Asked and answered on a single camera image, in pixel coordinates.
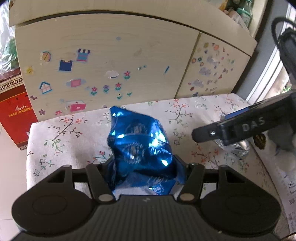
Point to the clear plastic bag with greens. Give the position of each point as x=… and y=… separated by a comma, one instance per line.
x=9, y=46

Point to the white window frame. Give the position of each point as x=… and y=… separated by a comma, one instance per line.
x=266, y=78

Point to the white cardboard box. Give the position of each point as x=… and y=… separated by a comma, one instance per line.
x=282, y=190

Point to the white paper box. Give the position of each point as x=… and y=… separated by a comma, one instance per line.
x=235, y=16

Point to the silver foil packet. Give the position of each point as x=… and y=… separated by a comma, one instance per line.
x=238, y=148

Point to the green glass bottle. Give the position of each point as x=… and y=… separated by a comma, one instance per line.
x=246, y=14

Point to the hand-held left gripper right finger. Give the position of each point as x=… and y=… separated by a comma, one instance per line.
x=180, y=169

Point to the red carton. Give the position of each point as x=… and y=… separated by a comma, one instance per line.
x=16, y=111

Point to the floral tablecloth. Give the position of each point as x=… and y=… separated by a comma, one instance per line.
x=69, y=143

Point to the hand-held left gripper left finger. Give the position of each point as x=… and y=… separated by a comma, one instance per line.
x=98, y=178

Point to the beige cabinet with stickers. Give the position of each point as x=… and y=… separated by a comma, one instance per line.
x=138, y=46

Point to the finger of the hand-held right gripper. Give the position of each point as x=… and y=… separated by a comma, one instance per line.
x=205, y=134
x=233, y=115

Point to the blue foil snack packet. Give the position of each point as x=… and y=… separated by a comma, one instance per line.
x=138, y=143

